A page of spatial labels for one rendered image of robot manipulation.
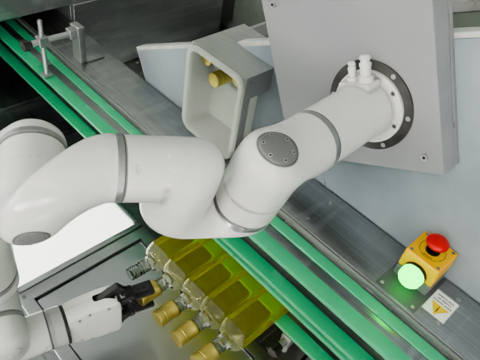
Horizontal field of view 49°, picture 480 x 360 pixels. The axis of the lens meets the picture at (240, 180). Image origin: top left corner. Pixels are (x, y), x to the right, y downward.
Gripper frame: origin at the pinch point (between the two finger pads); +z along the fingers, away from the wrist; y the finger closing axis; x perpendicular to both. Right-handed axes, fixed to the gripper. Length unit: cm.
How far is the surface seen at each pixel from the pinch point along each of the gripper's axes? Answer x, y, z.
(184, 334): -11.8, 1.7, 3.6
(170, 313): -6.3, 1.2, 3.1
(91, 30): 100, 1, 21
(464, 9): 23, 39, 92
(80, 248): 25.5, -12.5, -5.8
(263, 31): 69, 11, 66
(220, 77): 28.6, 27.5, 28.2
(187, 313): -0.3, -12.7, 10.5
